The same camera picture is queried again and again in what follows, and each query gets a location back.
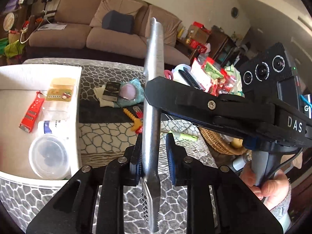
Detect round clear plastic container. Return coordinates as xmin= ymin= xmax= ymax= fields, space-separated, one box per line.
xmin=28 ymin=134 xmax=70 ymax=180

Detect red plastic grater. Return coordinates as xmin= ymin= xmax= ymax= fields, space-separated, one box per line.
xmin=19 ymin=91 xmax=45 ymax=133

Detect silver metal grater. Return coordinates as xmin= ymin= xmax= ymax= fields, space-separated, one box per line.
xmin=142 ymin=18 xmax=164 ymax=233

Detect grey sleeve forearm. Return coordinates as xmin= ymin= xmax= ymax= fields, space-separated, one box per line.
xmin=270 ymin=185 xmax=292 ymax=233

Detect person's right hand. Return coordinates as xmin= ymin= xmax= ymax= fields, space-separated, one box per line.
xmin=239 ymin=162 xmax=291 ymax=212

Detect bananas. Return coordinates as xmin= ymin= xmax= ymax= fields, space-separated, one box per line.
xmin=230 ymin=138 xmax=243 ymax=148

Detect wicker basket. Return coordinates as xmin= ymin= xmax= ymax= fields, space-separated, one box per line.
xmin=199 ymin=127 xmax=249 ymax=156

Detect yellow plastic tool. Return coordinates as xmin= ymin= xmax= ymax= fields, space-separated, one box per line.
xmin=123 ymin=108 xmax=143 ymax=132

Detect red snack bags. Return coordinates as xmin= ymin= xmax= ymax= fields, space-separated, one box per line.
xmin=190 ymin=57 xmax=244 ymax=97

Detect teal cloth pouch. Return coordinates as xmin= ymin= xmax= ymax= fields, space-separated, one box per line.
xmin=117 ymin=78 xmax=144 ymax=107

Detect black small box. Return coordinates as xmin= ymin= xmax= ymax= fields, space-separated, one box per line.
xmin=102 ymin=81 xmax=121 ymax=102

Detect pink round pad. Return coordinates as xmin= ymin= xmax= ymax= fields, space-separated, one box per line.
xmin=119 ymin=83 xmax=137 ymax=100

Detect patterned fleece blanket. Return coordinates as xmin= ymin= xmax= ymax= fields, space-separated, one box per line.
xmin=1 ymin=61 xmax=219 ymax=233

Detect cream glove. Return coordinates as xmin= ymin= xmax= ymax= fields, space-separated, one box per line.
xmin=93 ymin=84 xmax=120 ymax=108

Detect white tissue box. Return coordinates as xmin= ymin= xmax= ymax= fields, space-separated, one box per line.
xmin=171 ymin=63 xmax=196 ymax=88

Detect black remote control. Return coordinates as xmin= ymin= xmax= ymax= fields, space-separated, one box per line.
xmin=178 ymin=67 xmax=201 ymax=90

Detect pink handbag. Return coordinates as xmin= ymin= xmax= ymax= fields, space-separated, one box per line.
xmin=163 ymin=70 xmax=174 ymax=80

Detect white cardboard box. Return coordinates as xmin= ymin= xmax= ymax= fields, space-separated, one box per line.
xmin=1 ymin=64 xmax=82 ymax=189

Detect right beige sofa pillow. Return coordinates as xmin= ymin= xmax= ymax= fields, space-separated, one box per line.
xmin=139 ymin=4 xmax=183 ymax=48

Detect beige sofa pillow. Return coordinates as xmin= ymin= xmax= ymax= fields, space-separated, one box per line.
xmin=89 ymin=0 xmax=147 ymax=27
xmin=139 ymin=4 xmax=183 ymax=48

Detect brown sofa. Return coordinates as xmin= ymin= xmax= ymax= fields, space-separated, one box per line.
xmin=27 ymin=0 xmax=190 ymax=68

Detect dark blue cushion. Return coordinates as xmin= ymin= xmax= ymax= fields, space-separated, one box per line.
xmin=102 ymin=10 xmax=134 ymax=34

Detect green bag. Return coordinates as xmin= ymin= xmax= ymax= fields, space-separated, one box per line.
xmin=4 ymin=40 xmax=25 ymax=59

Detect left beige sofa pillow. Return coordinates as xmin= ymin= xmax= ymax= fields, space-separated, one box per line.
xmin=89 ymin=0 xmax=147 ymax=27

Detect round white tin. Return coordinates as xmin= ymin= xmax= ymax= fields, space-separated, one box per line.
xmin=3 ymin=12 xmax=18 ymax=32

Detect wire whisk rack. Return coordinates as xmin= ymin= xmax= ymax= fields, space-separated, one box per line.
xmin=161 ymin=113 xmax=192 ymax=133

